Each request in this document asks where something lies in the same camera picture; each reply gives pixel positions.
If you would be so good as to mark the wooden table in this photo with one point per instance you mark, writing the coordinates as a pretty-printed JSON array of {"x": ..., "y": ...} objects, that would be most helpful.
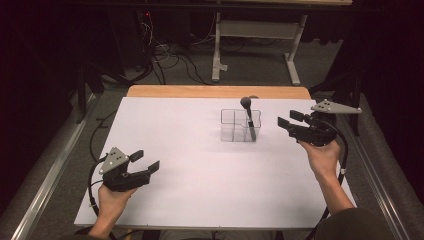
[{"x": 200, "y": 91}]

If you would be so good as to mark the person's right hand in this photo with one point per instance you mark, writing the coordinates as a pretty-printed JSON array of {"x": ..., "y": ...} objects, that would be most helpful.
[{"x": 323, "y": 160}]

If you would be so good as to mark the black metal stand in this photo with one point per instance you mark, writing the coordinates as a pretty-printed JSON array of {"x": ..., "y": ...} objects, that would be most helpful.
[
  {"x": 81, "y": 100},
  {"x": 356, "y": 125}
]

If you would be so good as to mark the white board sheet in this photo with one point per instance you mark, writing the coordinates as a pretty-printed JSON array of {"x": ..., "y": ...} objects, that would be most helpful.
[{"x": 200, "y": 193}]

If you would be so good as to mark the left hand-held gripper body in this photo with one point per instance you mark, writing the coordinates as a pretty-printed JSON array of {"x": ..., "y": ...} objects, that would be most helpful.
[{"x": 113, "y": 161}]

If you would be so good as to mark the person's left hand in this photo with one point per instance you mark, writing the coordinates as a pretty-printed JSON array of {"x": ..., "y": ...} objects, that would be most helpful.
[{"x": 112, "y": 203}]

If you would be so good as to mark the aluminium floor rail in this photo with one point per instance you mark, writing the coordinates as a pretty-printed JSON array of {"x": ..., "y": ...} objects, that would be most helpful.
[
  {"x": 50, "y": 186},
  {"x": 370, "y": 166}
]

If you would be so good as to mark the black makeup brush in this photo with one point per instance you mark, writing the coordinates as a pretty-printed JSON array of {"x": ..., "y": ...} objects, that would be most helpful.
[{"x": 246, "y": 102}]

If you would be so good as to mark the clear plastic organizer box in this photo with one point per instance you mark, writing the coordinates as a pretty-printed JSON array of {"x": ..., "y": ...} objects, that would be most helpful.
[{"x": 233, "y": 128}]

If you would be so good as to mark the white metal desk frame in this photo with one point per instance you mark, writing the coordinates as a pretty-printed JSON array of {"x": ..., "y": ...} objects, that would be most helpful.
[{"x": 256, "y": 29}]

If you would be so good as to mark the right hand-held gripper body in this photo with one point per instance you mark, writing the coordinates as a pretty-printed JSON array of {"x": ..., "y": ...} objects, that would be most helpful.
[{"x": 316, "y": 131}]

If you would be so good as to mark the person's dark right sleeve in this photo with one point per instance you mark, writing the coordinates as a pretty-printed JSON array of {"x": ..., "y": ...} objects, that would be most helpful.
[{"x": 356, "y": 225}]

